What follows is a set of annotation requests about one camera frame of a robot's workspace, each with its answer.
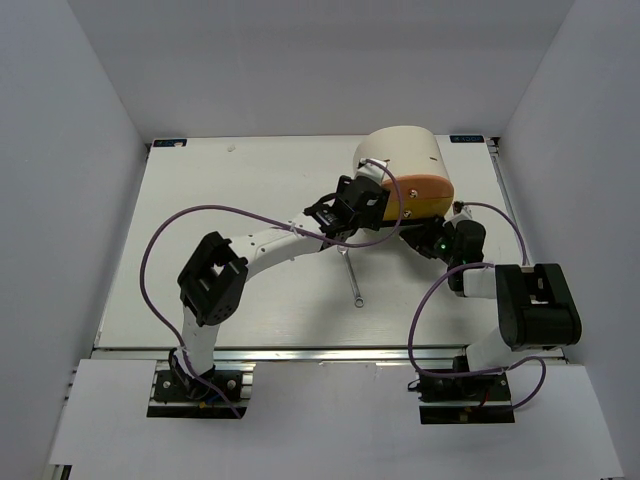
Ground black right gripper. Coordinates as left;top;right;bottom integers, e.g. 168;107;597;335
401;214;460;266

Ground yellow drawer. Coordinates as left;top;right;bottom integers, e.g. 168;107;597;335
383;197;453;222

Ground orange top drawer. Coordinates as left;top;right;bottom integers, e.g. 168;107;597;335
381;174;454;200

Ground silver combination wrench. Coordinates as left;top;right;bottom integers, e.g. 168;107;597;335
337;246;364;308

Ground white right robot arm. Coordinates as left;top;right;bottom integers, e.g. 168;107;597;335
400;217;582;399

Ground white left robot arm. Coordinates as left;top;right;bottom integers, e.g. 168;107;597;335
176;176;390;399

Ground cream cylindrical drawer cabinet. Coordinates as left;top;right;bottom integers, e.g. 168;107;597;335
353;126;449;180

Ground right blue logo sticker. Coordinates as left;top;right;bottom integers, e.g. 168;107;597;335
449;135;485;144

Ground blue logo sticker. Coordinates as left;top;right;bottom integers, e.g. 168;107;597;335
152;138;187;148
449;135;485;144

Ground left blue logo sticker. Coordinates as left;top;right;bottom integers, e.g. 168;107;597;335
152;138;187;148

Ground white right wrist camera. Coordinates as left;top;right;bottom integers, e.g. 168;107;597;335
450;201;473;226

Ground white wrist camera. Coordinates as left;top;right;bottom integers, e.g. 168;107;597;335
354;158;387;185
450;201;473;226

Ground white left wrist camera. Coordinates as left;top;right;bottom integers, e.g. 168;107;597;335
354;158;387;185

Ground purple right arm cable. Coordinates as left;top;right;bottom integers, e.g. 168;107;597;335
407;200;547;412

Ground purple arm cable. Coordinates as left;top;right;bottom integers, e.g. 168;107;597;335
407;200;547;412
139;158;412;419

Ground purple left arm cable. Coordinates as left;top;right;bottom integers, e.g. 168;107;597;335
139;158;412;419

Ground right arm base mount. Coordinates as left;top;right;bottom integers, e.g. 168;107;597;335
407;353;515;425

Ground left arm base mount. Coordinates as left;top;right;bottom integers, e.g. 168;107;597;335
147;348;252;420

